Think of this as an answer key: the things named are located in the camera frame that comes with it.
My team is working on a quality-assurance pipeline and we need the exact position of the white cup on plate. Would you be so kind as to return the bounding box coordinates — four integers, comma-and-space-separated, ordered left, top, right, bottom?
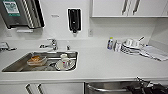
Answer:
54, 53, 76, 71

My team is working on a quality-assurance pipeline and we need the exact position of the white two-door base cabinet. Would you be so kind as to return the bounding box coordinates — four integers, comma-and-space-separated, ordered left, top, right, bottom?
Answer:
0, 82, 85, 94

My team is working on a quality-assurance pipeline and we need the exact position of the grey paper towel dispenser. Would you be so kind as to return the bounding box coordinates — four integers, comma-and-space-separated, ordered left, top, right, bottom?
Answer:
0, 0, 46, 31

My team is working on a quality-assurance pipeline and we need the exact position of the white dish cloth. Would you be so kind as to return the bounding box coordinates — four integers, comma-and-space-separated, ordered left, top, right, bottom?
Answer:
139, 44, 168, 62

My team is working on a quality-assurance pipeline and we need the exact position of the stack of white plates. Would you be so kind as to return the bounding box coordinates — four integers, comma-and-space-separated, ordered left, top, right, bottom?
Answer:
120, 37, 146, 56

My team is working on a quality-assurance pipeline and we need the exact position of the black soap dispenser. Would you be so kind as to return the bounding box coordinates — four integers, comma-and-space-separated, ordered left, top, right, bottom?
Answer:
67, 8, 82, 35

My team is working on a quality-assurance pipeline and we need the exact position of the stainless steel dishwasher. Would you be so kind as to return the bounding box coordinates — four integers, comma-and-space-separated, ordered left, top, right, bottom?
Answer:
84, 81, 168, 94

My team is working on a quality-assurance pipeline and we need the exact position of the white wall cabinet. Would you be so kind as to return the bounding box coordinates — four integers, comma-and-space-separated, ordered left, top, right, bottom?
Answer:
91, 0, 168, 18

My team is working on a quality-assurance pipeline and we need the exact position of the chrome faucet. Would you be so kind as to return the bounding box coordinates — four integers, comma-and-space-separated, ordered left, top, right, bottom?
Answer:
39, 37, 60, 52

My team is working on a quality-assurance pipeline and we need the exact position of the small white bottle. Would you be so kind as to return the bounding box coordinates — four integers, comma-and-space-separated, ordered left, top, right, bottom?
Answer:
113, 39, 121, 52

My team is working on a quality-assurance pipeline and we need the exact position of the small chrome sink pump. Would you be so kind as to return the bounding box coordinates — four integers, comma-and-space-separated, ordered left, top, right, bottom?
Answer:
65, 44, 72, 52

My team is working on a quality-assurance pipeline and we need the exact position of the steel kitchen sink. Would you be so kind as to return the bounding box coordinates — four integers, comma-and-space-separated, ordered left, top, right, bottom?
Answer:
1, 49, 80, 74

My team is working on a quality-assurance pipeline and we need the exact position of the small wall label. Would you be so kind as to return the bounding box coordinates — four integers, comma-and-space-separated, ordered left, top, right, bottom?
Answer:
51, 13, 61, 19

